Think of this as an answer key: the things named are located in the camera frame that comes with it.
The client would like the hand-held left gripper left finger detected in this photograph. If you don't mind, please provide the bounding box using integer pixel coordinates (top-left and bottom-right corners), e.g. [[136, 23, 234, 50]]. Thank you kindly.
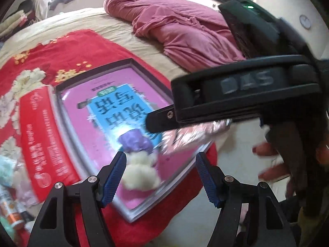
[[27, 151, 127, 247]]

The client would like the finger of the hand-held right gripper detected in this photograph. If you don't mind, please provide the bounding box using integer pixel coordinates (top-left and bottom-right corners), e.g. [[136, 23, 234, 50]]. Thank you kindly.
[[145, 104, 180, 133]]

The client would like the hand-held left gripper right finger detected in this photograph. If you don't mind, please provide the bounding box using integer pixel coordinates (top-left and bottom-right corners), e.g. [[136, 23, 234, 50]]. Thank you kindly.
[[195, 152, 296, 247]]

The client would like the white plush toy purple hat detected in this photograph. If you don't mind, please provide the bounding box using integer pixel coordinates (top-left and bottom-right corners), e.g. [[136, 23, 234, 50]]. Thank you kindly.
[[118, 129, 163, 192]]

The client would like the clear crinkled plastic bag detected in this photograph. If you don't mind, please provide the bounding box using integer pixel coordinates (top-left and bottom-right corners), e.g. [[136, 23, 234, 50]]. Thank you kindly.
[[161, 120, 232, 156]]

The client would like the red gift box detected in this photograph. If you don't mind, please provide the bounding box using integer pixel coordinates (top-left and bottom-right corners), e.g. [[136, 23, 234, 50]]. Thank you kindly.
[[20, 59, 215, 223]]

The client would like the white bottle orange label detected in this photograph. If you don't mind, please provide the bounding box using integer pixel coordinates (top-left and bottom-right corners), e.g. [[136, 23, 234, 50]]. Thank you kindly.
[[0, 185, 27, 230]]

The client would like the person's right hand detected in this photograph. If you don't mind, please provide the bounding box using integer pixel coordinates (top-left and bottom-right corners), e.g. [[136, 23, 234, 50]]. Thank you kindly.
[[253, 143, 296, 198]]

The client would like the pink book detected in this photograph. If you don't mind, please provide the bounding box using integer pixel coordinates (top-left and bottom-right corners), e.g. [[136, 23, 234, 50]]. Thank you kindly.
[[61, 65, 214, 218]]

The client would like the pink quilt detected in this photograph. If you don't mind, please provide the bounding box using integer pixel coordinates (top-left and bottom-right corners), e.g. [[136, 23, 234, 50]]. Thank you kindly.
[[103, 0, 246, 73]]

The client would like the red floral blanket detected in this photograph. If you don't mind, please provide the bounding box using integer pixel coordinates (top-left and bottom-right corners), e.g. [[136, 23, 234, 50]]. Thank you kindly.
[[0, 29, 219, 247]]

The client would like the pile of folded clothes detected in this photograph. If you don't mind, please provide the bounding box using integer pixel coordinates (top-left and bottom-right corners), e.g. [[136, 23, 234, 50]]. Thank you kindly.
[[0, 0, 35, 40]]

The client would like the round wall clock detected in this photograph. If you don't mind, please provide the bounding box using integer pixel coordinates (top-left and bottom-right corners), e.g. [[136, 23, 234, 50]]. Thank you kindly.
[[299, 14, 312, 29]]

